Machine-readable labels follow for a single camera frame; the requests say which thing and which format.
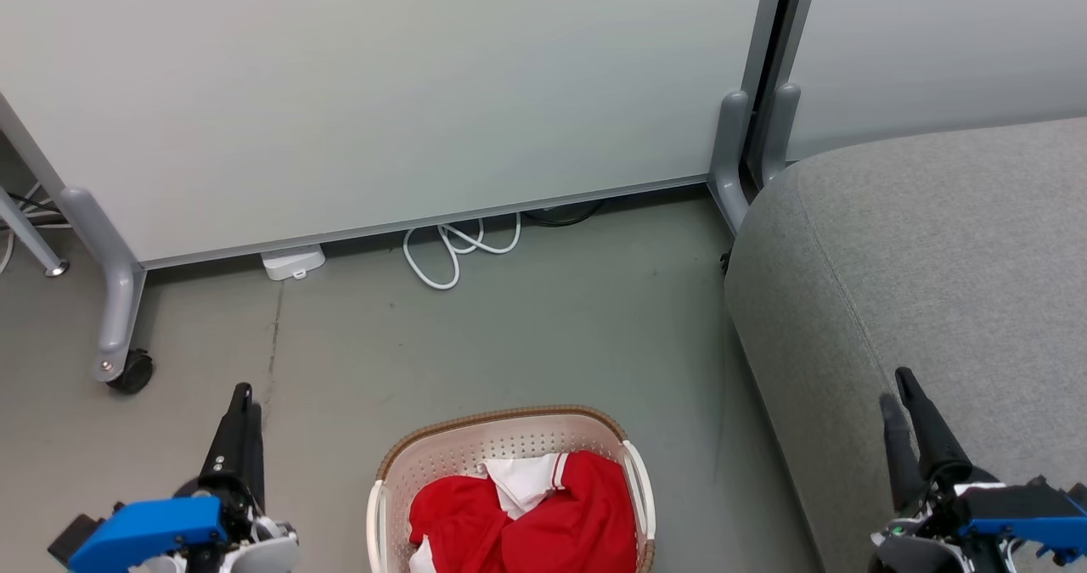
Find large white partition board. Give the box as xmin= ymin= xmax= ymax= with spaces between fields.
xmin=0 ymin=0 xmax=789 ymax=270

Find grey upright board foot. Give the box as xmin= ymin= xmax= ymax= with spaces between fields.
xmin=708 ymin=89 xmax=754 ymax=235
xmin=759 ymin=81 xmax=803 ymax=188

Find white power adapter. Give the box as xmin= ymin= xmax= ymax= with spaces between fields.
xmin=259 ymin=244 xmax=327 ymax=282

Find grey fabric sofa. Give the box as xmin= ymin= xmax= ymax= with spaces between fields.
xmin=724 ymin=117 xmax=1087 ymax=573

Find red and white garment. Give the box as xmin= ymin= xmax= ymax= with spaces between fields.
xmin=408 ymin=450 xmax=639 ymax=573

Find blue right camera mount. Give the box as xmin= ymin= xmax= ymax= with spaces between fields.
xmin=955 ymin=475 xmax=1087 ymax=567

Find tangled white and black cables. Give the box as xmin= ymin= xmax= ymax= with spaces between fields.
xmin=0 ymin=181 xmax=67 ymax=273

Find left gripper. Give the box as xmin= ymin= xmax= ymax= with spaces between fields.
xmin=140 ymin=383 xmax=301 ymax=573

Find white looped cable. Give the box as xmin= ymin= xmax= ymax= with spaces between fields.
xmin=402 ymin=212 xmax=522 ymax=291

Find narrow white partition board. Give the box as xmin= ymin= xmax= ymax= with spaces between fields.
xmin=786 ymin=0 xmax=1087 ymax=163

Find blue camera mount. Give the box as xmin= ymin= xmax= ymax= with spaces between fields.
xmin=67 ymin=496 xmax=230 ymax=573
xmin=955 ymin=475 xmax=1087 ymax=567

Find grey curved board leg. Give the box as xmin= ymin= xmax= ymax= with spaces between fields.
xmin=59 ymin=186 xmax=148 ymax=384

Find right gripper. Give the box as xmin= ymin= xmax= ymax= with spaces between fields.
xmin=870 ymin=367 xmax=1021 ymax=573

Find black caster wheel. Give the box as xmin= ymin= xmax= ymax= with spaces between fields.
xmin=106 ymin=349 xmax=155 ymax=395

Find thin grey metal leg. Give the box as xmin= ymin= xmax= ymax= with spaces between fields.
xmin=0 ymin=186 xmax=70 ymax=278

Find blue left camera mount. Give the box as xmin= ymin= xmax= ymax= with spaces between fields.
xmin=67 ymin=496 xmax=230 ymax=573

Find black floor cable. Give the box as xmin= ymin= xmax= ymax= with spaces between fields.
xmin=520 ymin=199 xmax=606 ymax=228

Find cream perforated laundry basket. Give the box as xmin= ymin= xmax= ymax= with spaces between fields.
xmin=366 ymin=404 xmax=657 ymax=573

